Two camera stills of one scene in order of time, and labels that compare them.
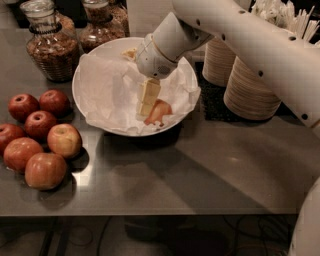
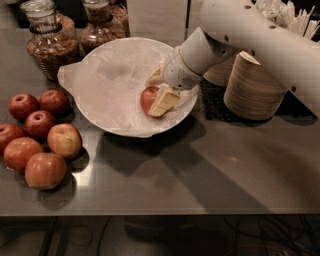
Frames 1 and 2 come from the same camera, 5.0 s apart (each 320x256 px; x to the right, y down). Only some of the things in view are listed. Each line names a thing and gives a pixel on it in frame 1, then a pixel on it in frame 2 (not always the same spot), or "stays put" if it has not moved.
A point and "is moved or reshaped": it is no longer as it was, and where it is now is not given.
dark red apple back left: (20, 105) stays put
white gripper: (152, 60) → (175, 71)
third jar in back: (119, 28) stays put
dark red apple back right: (56, 102) stays put
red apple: (160, 108) is moved or reshaped
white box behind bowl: (145, 16) stays put
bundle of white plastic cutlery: (281, 14) stays put
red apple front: (45, 171) stays put
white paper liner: (109, 88) is moved or reshaped
